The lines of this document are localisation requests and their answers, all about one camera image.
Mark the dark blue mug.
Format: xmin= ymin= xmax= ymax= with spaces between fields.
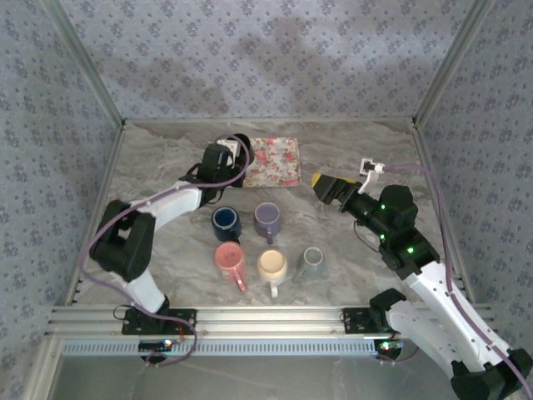
xmin=211 ymin=206 xmax=242 ymax=243

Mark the purple mug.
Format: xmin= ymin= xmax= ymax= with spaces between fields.
xmin=253 ymin=202 xmax=282 ymax=245

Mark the grey mug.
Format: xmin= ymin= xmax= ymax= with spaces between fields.
xmin=292 ymin=246 xmax=328 ymax=283

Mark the cream mug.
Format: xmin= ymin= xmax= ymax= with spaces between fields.
xmin=256 ymin=248 xmax=288 ymax=298

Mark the pink mug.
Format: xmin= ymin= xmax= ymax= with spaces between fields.
xmin=213 ymin=241 xmax=249 ymax=294

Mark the floral fabric mat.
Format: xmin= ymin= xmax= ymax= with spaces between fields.
xmin=242 ymin=137 xmax=301 ymax=188

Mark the right circuit board with LED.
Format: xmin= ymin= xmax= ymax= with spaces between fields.
xmin=373 ymin=339 xmax=406 ymax=354

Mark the circuit board with led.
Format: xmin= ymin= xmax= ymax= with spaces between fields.
xmin=373 ymin=339 xmax=406 ymax=354
xmin=138 ymin=339 xmax=175 ymax=352

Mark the left circuit board with LED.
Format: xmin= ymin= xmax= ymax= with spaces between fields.
xmin=138 ymin=339 xmax=175 ymax=352

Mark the thin black cable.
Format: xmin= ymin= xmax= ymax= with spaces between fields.
xmin=353 ymin=220 xmax=382 ymax=253

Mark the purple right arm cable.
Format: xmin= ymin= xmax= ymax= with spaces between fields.
xmin=381 ymin=163 xmax=533 ymax=395

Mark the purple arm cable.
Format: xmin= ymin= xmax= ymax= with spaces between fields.
xmin=77 ymin=132 xmax=256 ymax=368
xmin=381 ymin=163 xmax=533 ymax=395

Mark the aluminium back rail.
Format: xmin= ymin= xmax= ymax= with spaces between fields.
xmin=122 ymin=117 xmax=417 ymax=125

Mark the aluminium rail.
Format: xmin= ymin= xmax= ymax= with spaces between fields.
xmin=411 ymin=120 xmax=476 ymax=303
xmin=62 ymin=122 xmax=128 ymax=308
xmin=122 ymin=117 xmax=417 ymax=125
xmin=44 ymin=303 xmax=496 ymax=338

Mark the aluminium right side rail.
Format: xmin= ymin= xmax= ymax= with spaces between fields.
xmin=411 ymin=120 xmax=476 ymax=303

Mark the aluminium left side rail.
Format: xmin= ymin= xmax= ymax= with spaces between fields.
xmin=62 ymin=122 xmax=128 ymax=308

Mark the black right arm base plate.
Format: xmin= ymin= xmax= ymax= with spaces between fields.
xmin=341 ymin=307 xmax=386 ymax=334

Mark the aluminium front rail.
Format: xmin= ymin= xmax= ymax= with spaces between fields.
xmin=44 ymin=303 xmax=496 ymax=338

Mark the aluminium right corner post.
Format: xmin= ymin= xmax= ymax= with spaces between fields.
xmin=411 ymin=0 xmax=499 ymax=126

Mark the aluminium corner post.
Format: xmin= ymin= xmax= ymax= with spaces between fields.
xmin=411 ymin=0 xmax=499 ymax=126
xmin=41 ymin=0 xmax=127 ymax=128

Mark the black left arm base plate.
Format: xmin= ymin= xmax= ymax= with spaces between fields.
xmin=121 ymin=307 xmax=197 ymax=337

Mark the aluminium left corner post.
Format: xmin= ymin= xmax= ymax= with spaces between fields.
xmin=41 ymin=0 xmax=127 ymax=128

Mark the slotted grey cable duct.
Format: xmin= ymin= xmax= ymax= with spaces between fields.
xmin=61 ymin=336 xmax=382 ymax=358

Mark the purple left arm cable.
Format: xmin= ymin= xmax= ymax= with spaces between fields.
xmin=77 ymin=132 xmax=256 ymax=368

